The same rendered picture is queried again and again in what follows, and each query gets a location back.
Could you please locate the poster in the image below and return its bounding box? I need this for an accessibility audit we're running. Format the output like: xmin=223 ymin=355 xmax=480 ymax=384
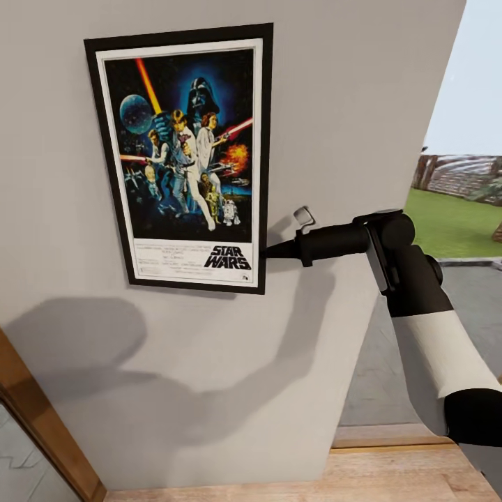
xmin=84 ymin=23 xmax=273 ymax=296

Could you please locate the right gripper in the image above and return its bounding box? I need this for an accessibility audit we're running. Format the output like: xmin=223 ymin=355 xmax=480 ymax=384
xmin=259 ymin=225 xmax=344 ymax=267

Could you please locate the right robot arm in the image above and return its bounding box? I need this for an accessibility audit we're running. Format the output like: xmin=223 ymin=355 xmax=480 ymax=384
xmin=259 ymin=205 xmax=502 ymax=491

